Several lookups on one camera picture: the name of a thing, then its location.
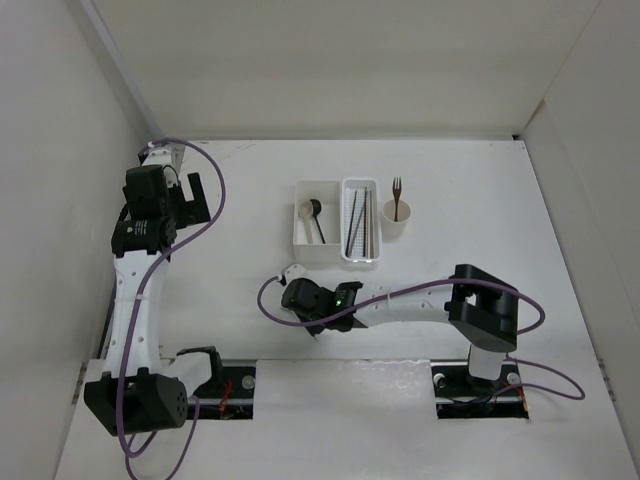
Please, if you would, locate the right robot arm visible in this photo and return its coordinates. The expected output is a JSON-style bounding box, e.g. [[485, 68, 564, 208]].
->
[[281, 264, 519, 394]]

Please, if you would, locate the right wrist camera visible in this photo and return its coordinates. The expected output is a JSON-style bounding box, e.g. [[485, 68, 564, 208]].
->
[[279, 263, 310, 286]]

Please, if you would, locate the black spoon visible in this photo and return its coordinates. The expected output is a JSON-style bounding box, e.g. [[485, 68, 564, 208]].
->
[[310, 199, 326, 244]]

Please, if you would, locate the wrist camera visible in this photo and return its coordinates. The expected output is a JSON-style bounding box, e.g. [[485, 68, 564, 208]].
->
[[138, 142, 185, 172], [279, 263, 310, 286]]

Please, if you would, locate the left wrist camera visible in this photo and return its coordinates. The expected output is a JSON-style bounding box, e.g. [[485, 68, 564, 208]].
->
[[138, 142, 185, 172]]

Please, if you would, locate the white perforated basket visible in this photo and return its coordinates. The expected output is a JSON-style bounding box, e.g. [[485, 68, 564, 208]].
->
[[340, 177, 381, 268]]

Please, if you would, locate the white square box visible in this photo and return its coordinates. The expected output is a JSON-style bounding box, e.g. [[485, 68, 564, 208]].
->
[[292, 180, 342, 266]]

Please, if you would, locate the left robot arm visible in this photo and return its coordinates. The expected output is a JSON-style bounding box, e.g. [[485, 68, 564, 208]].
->
[[84, 164, 224, 436]]

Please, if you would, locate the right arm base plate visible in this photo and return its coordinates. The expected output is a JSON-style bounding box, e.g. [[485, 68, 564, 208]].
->
[[431, 361, 529, 420]]

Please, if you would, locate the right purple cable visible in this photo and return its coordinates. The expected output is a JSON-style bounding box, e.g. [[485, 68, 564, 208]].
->
[[257, 274, 586, 401]]

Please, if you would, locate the beige wooden spoon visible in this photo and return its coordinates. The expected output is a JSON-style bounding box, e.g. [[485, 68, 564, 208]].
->
[[298, 200, 314, 245]]

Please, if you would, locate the brown wooden fork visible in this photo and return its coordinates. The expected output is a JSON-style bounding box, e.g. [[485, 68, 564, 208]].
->
[[392, 177, 402, 222]]

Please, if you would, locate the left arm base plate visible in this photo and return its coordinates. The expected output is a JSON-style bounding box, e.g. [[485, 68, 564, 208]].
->
[[195, 360, 256, 421]]

